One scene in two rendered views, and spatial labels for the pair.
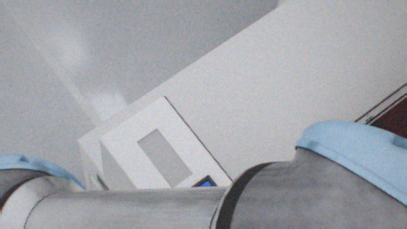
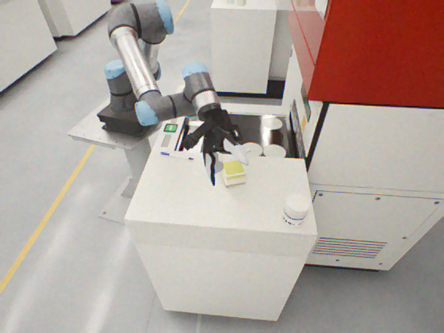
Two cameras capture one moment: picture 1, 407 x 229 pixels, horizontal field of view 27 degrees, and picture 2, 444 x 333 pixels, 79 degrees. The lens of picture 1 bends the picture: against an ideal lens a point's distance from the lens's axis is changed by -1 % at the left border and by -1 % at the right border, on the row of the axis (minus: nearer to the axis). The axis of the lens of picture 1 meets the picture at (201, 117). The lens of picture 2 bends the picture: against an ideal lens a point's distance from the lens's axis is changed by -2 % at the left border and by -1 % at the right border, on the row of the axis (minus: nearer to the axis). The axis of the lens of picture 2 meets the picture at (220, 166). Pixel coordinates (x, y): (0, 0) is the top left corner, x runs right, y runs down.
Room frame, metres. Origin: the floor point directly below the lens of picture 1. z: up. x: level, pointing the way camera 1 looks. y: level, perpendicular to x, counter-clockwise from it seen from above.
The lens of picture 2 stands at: (-0.31, -1.14, 1.71)
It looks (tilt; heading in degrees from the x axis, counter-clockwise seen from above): 45 degrees down; 53
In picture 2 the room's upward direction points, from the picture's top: straight up
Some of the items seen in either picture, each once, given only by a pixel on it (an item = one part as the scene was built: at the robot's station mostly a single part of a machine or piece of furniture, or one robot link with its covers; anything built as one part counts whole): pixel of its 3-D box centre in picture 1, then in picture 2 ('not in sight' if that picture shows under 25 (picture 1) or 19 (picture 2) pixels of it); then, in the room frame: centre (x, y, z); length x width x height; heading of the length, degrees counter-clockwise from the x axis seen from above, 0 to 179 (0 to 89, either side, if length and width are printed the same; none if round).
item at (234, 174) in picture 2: not in sight; (233, 174); (0.12, -0.63, 1.00); 0.07 x 0.07 x 0.07; 67
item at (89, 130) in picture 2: not in sight; (128, 127); (0.02, 0.20, 0.75); 0.45 x 0.44 x 0.13; 125
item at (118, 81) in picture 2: not in sight; (119, 75); (0.05, 0.18, 1.07); 0.13 x 0.12 x 0.14; 171
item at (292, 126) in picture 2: not in sight; (294, 136); (0.58, -0.54, 0.89); 0.44 x 0.02 x 0.10; 48
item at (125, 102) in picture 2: not in sight; (123, 97); (0.04, 0.18, 0.96); 0.15 x 0.15 x 0.10
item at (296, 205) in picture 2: not in sight; (295, 211); (0.17, -0.88, 1.01); 0.07 x 0.07 x 0.10
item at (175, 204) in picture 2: not in sight; (223, 198); (0.08, -0.64, 0.89); 0.62 x 0.35 x 0.14; 138
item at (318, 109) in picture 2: not in sight; (298, 94); (0.71, -0.42, 1.02); 0.82 x 0.03 x 0.40; 48
